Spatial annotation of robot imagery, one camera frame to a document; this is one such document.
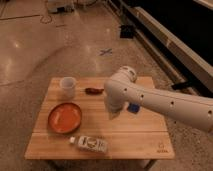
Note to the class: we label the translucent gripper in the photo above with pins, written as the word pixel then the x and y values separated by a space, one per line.
pixel 113 115

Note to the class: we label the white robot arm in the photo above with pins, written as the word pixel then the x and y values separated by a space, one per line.
pixel 121 87

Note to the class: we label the red chili pepper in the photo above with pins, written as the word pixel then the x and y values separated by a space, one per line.
pixel 93 91

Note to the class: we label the white ceramic cup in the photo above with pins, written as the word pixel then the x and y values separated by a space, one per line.
pixel 67 85

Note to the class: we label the blue sponge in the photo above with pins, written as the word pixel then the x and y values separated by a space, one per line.
pixel 133 108

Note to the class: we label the clear plastic bottle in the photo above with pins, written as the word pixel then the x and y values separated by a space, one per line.
pixel 90 143

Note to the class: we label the wooden folding table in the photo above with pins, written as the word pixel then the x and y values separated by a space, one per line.
pixel 143 135

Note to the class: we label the orange plate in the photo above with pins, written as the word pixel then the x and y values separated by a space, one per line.
pixel 64 118

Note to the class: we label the black box on floor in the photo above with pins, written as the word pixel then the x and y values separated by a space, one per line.
pixel 127 31

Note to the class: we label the grey device on floor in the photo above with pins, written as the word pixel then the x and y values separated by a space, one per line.
pixel 54 5

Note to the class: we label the black handle on bench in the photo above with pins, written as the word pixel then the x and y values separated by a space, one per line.
pixel 182 85

